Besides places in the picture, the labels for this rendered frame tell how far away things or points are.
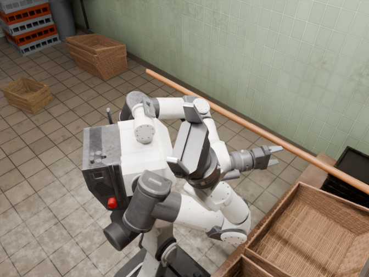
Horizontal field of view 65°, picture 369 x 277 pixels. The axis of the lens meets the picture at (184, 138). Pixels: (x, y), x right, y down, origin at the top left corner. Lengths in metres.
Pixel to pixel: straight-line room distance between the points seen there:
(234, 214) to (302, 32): 1.90
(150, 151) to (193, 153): 0.42
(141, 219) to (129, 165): 0.17
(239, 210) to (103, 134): 0.52
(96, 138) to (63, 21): 4.14
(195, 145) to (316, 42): 2.03
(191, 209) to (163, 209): 0.08
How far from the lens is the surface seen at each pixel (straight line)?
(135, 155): 0.95
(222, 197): 0.79
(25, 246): 2.60
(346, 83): 2.53
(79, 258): 2.40
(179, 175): 0.54
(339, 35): 2.43
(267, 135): 1.34
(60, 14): 5.05
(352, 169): 1.92
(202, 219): 0.90
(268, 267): 1.52
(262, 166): 1.26
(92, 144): 1.03
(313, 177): 2.10
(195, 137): 0.56
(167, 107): 1.20
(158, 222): 1.28
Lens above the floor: 2.09
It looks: 44 degrees down
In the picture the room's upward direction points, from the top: straight up
